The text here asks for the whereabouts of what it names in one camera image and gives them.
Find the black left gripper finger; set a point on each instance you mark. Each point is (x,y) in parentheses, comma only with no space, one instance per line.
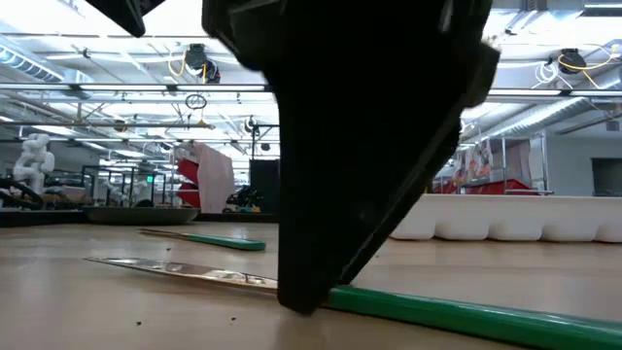
(350,185)
(427,182)

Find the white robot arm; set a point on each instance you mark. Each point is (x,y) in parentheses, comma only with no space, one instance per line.
(34,160)

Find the colourful posters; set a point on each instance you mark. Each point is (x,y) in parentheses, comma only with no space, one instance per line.
(473,160)

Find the white cutlery organizer tray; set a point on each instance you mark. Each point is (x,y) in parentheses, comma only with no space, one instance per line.
(510,216)

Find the metal shelf rack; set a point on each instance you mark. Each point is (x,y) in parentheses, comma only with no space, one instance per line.
(529,192)

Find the dark machine with green parts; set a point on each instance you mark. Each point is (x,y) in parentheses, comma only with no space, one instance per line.
(243,199)

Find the pink panel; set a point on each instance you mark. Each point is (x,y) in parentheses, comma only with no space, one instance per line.
(216,180)

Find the black monitor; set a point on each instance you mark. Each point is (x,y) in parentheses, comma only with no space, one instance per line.
(607,177)

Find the overhead light bar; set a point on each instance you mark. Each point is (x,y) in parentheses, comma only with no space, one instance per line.
(121,87)

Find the silver air duct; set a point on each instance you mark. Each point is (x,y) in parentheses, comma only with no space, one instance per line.
(29,63)
(559,114)

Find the black frame rack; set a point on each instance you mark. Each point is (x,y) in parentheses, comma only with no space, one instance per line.
(124,167)

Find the black table edge rail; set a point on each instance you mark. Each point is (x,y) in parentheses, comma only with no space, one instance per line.
(29,218)

